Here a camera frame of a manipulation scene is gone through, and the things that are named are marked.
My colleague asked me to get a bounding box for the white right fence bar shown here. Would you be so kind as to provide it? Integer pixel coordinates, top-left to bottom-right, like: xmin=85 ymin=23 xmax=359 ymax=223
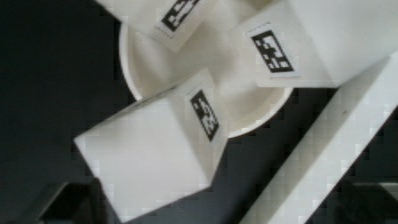
xmin=240 ymin=52 xmax=398 ymax=224

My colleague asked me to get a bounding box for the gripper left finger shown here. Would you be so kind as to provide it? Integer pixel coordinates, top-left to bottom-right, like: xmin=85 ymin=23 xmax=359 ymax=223
xmin=23 ymin=179 xmax=107 ymax=224

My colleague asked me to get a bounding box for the white stool leg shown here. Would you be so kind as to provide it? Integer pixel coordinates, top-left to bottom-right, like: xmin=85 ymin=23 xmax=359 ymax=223
xmin=75 ymin=70 xmax=229 ymax=222
xmin=96 ymin=0 xmax=219 ymax=51
xmin=229 ymin=0 xmax=398 ymax=88

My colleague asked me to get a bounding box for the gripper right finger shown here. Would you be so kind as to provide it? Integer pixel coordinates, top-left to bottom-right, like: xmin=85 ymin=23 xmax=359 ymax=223
xmin=327 ymin=181 xmax=398 ymax=224

